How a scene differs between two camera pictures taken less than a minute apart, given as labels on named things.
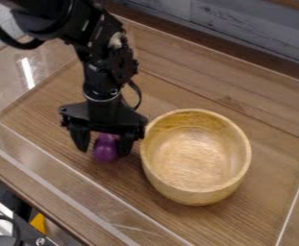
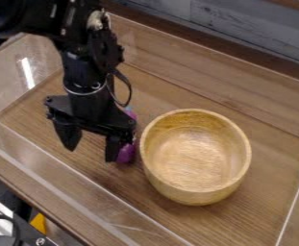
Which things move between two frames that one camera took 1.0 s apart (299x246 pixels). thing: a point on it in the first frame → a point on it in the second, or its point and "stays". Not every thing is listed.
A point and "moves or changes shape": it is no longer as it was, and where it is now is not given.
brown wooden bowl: x=196 y=154 stays
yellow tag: x=40 y=223 stays
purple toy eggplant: x=105 y=147 moves or changes shape
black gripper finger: x=81 y=135 → x=69 y=134
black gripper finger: x=125 y=143 → x=112 y=147
